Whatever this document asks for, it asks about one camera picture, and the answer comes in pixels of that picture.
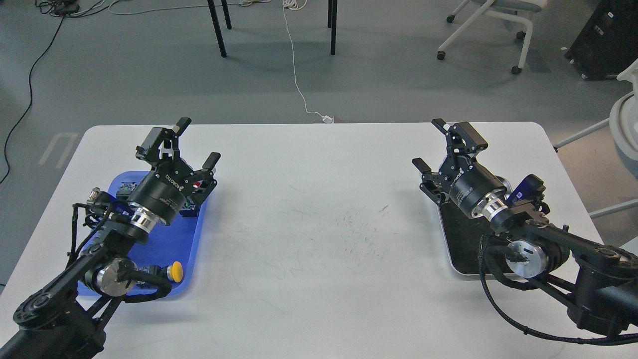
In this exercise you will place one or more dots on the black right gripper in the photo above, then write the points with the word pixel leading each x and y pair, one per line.
pixel 461 179

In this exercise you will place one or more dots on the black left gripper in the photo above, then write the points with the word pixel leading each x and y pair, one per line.
pixel 165 189

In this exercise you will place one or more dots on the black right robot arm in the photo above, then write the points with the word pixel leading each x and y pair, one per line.
pixel 506 233

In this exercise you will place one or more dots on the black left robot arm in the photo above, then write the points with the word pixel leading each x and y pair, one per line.
pixel 66 319

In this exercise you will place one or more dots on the blue plastic tray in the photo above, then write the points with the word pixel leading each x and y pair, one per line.
pixel 176 242

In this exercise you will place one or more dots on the silver metal tray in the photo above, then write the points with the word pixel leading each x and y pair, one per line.
pixel 463 234

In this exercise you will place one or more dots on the white chair at right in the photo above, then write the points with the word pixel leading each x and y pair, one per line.
pixel 622 121

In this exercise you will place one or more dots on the black cabinet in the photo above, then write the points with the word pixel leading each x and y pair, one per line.
pixel 608 44

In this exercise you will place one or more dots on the green push button switch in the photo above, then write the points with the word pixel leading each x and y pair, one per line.
pixel 126 189

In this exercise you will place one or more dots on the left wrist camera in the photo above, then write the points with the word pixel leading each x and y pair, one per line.
pixel 99 201

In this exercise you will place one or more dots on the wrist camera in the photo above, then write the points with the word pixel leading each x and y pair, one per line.
pixel 99 201
pixel 530 188

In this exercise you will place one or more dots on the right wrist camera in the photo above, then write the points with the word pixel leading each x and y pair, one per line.
pixel 530 188

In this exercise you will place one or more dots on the yellow push button switch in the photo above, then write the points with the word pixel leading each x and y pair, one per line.
pixel 174 272

